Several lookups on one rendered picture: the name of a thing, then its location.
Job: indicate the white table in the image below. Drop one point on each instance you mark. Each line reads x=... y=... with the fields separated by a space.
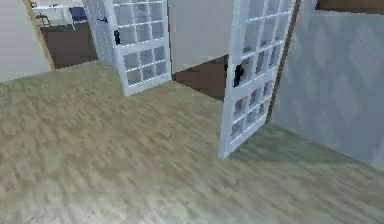
x=55 y=8

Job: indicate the blue chair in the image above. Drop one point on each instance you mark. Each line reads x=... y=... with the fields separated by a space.
x=78 y=14

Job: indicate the white glass-paned room door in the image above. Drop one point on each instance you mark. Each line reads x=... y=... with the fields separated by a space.
x=253 y=73
x=143 y=50

